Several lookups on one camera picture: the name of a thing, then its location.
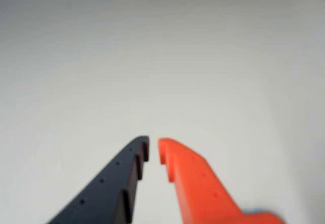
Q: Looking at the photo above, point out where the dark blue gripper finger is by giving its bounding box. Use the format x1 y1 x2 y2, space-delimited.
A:
47 136 150 224

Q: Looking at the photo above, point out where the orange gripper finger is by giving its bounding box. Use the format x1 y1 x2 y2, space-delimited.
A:
157 137 287 224

